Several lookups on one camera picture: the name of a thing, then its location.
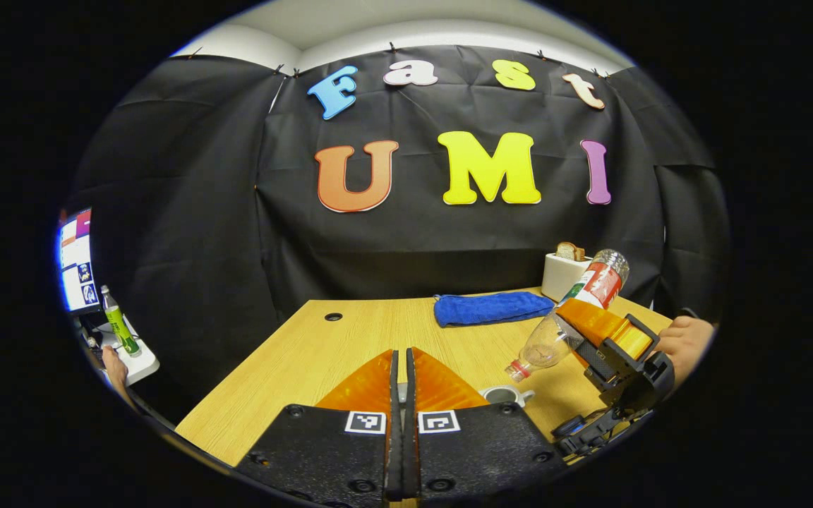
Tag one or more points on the clear water bottle red label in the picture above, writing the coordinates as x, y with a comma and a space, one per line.
600, 282

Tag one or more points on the black backdrop cloth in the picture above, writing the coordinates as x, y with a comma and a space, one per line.
413, 247

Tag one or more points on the white toaster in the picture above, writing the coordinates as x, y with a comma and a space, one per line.
558, 276

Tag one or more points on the white side table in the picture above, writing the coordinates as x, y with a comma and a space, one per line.
144, 367

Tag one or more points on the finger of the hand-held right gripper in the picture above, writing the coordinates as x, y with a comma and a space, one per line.
590, 321

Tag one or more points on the green drink bottle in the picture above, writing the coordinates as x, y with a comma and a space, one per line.
119, 324

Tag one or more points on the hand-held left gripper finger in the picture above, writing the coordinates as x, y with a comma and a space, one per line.
410, 395
393, 395

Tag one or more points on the computer monitor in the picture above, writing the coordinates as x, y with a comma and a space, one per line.
78, 261

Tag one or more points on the blue towel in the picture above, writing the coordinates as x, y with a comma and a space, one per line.
491, 309

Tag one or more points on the white teacup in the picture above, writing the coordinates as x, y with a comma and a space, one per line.
502, 395

